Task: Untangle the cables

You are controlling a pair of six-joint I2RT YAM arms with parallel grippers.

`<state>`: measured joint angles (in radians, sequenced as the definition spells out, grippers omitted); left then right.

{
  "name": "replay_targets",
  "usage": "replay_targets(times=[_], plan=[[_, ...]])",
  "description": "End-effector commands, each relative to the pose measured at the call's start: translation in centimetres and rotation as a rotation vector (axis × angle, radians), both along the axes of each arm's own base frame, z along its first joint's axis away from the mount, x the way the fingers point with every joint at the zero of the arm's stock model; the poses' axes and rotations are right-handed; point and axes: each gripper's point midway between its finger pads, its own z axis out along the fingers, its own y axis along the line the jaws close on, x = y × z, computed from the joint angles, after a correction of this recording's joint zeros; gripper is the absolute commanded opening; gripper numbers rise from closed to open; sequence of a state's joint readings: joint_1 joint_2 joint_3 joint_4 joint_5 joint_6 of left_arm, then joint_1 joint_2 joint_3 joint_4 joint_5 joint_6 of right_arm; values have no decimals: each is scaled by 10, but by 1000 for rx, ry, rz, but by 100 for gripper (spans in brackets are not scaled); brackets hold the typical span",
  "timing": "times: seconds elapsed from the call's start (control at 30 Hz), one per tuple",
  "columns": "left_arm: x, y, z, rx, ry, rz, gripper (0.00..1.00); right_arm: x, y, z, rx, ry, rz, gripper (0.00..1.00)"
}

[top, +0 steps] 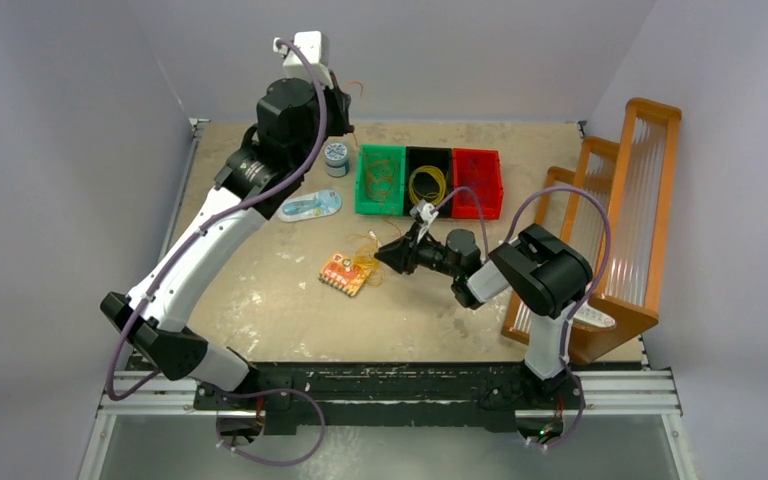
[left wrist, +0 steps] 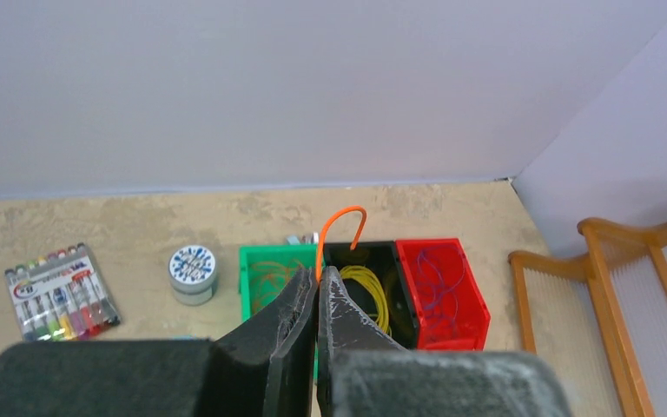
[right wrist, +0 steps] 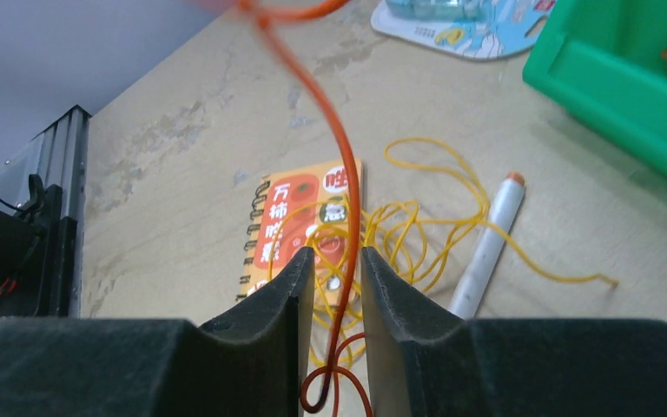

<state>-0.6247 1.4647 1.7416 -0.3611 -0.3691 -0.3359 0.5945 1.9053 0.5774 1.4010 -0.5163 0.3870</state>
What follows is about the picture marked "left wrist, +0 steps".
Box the green plastic bin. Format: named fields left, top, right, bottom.
left=238, top=243, right=326, bottom=381

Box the red plastic bin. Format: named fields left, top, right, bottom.
left=395, top=238, right=491, bottom=351

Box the wooden rack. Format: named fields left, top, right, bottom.
left=508, top=217, right=667, bottom=416

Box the round paint jar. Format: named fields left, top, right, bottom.
left=168, top=245, right=218, bottom=306

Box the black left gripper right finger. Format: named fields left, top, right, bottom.
left=317, top=267, right=571, bottom=416

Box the coiled yellow cable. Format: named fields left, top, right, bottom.
left=339, top=264, right=393, bottom=336

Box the marker pen set pack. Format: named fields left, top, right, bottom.
left=3, top=242, right=122, bottom=342

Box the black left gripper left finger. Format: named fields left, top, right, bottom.
left=0, top=269, right=318, bottom=416

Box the black plastic bin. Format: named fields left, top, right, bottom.
left=323, top=241, right=419, bottom=349

